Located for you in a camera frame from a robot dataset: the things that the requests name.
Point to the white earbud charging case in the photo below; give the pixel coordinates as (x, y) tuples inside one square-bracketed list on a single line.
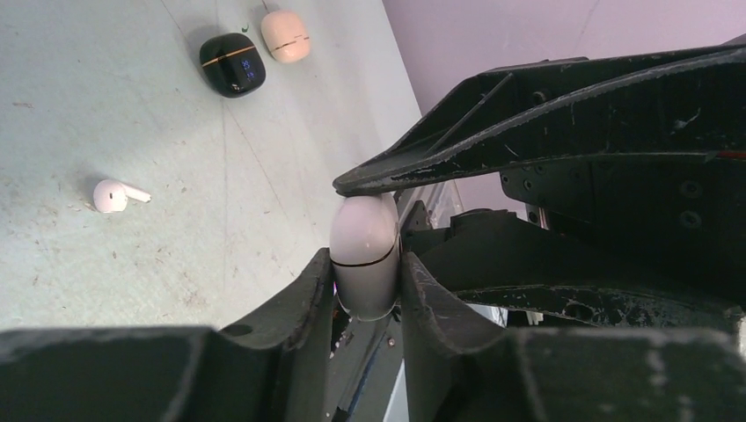
[(364, 250)]

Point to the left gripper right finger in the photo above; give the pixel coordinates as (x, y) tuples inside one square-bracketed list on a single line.
[(460, 366)]

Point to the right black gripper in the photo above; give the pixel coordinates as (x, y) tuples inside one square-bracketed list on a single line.
[(684, 219)]

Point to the black earbud charging case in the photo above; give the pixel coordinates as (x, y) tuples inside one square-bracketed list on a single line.
[(232, 64)]

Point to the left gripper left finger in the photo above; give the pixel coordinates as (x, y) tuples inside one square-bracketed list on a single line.
[(270, 365)]

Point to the pink earbud charging case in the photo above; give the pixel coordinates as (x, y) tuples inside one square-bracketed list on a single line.
[(285, 36)]

